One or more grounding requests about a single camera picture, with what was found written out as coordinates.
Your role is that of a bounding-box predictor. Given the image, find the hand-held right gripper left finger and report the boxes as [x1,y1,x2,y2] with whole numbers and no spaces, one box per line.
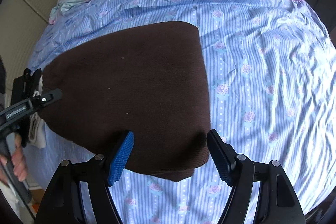
[35,130,134,224]

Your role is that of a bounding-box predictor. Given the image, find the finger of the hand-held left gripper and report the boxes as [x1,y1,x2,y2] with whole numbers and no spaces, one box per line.
[32,89,63,111]
[11,68,42,102]

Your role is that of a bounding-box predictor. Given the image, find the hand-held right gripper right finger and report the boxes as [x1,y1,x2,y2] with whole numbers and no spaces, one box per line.
[207,130,305,224]

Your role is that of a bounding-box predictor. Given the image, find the dark brown pants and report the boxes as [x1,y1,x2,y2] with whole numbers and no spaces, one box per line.
[37,21,212,183]

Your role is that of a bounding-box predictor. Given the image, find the person's left hand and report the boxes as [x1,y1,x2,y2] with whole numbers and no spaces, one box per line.
[0,135,28,182]

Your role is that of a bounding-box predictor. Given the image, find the white folded cloth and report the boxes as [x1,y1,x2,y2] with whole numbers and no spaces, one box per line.
[28,74,48,149]

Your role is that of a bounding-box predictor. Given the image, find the blue striped floral bed sheet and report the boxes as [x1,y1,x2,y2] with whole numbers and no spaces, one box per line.
[28,0,336,224]

